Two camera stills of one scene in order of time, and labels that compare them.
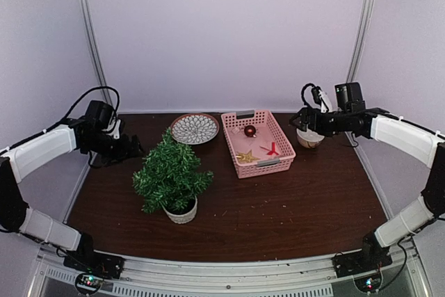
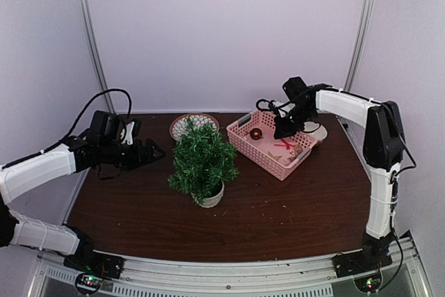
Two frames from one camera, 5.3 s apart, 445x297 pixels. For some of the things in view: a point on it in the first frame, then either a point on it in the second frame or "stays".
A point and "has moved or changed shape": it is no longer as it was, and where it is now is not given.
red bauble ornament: [249, 131] -> [256, 133]
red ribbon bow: [273, 149] -> [287, 145]
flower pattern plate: [195, 129] stays
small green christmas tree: [171, 180] -> [203, 162]
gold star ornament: [247, 158] -> [276, 157]
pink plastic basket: [256, 142] has moved or changed shape
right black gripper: [315, 125] -> [282, 129]
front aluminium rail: [410, 275] stays
